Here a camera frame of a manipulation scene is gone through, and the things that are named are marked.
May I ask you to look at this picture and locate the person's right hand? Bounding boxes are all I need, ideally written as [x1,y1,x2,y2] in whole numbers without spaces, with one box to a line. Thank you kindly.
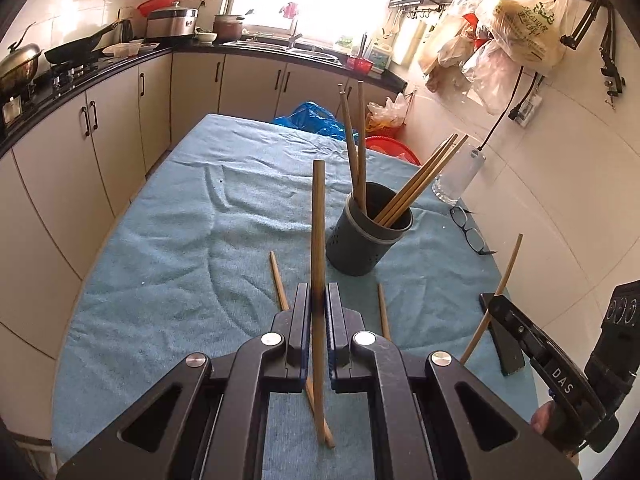
[531,402,555,435]

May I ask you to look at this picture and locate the orange bin with plastic bags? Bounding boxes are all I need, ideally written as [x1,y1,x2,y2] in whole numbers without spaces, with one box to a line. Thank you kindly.
[365,92,408,138]

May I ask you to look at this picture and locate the black eyeglasses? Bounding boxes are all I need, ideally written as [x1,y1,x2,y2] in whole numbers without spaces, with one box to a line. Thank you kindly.
[449,205,498,256]

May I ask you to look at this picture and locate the large clear plastic bag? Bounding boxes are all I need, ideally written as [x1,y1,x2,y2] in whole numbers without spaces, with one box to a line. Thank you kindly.
[461,40,523,115]

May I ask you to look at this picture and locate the black countertop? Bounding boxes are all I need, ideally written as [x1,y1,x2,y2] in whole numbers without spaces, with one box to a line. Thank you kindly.
[0,37,406,158]

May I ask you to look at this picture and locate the beige printed plastic bag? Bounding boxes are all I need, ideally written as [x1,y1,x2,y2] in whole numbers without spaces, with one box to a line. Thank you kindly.
[475,0,571,73]

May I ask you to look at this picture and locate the clear glass mug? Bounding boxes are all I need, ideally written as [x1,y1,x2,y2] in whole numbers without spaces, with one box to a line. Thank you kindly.
[431,142,487,207]

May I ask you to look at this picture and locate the brown cooking pot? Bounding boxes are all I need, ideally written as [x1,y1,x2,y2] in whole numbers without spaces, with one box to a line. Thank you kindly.
[212,14,246,43]

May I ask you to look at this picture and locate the wooden cutting board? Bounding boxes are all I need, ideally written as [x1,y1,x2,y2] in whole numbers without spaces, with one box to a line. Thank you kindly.
[417,12,473,93]

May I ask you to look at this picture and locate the beige lower kitchen cabinets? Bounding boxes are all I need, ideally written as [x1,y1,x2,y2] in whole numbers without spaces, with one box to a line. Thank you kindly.
[0,50,403,361]

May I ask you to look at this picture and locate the black frying pan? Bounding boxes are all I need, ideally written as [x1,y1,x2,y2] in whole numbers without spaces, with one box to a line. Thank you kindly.
[44,20,132,65]

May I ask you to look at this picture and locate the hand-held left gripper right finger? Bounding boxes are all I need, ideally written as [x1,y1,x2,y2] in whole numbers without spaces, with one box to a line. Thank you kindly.
[326,284,583,480]

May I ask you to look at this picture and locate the light blue towel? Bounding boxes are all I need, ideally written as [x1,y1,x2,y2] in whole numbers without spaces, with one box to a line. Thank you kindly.
[50,112,538,480]

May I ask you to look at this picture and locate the red plastic bag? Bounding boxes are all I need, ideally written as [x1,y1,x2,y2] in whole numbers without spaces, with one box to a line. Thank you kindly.
[462,12,488,41]

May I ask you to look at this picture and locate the white wall socket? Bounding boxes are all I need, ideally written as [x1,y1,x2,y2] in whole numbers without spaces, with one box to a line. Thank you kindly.
[509,90,543,128]

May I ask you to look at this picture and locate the steel kitchen sink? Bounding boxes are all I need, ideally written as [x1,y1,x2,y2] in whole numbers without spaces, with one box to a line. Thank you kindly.
[222,40,346,66]

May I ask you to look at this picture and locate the blue plastic bag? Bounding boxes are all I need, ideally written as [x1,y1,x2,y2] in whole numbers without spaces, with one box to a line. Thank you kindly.
[272,101,358,142]

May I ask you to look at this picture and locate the silver rice cooker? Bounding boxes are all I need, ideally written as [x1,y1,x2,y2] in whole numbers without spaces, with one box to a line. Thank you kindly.
[146,6,199,40]

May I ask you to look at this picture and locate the metal wall shelf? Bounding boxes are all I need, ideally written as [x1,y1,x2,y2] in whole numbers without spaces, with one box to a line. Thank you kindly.
[389,0,468,16]

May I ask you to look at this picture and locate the small clear plastic bag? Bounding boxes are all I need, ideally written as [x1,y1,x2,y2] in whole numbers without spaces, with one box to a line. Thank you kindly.
[447,0,488,18]

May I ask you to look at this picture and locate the dark grey utensil holder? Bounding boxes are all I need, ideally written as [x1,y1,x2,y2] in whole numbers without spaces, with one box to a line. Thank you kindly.
[325,182,415,277]

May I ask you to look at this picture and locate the black smartphone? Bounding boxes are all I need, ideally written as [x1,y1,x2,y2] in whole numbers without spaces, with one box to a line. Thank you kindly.
[479,292,527,377]

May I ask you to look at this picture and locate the black power cable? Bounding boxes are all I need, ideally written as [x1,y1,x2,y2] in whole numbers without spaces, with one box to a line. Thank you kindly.
[475,65,526,153]

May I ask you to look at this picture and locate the red plastic basin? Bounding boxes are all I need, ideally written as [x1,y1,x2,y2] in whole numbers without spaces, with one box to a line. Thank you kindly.
[365,135,422,166]

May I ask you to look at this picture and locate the steel pot with lid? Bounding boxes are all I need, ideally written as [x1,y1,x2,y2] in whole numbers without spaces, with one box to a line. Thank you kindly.
[0,22,45,93]

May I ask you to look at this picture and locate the white paper roll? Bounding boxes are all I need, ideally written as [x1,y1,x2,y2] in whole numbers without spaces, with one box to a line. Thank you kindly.
[395,17,421,66]

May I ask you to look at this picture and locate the white plastic container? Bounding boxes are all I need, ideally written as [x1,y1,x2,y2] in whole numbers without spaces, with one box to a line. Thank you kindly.
[367,40,393,71]

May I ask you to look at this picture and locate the red plastic bowl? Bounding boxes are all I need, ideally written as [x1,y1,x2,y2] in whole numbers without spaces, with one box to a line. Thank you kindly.
[136,0,181,17]

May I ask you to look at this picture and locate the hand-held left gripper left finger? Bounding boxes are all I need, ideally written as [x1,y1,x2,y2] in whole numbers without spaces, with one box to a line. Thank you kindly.
[55,284,311,480]

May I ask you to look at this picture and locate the white plate with bowls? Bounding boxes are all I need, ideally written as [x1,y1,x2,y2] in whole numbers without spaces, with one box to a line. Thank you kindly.
[101,42,143,58]

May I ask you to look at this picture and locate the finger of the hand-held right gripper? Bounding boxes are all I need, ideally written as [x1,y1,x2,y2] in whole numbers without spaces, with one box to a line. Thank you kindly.
[487,296,606,421]

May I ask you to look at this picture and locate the gas stove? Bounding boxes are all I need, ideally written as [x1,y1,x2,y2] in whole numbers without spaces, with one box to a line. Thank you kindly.
[0,62,96,121]

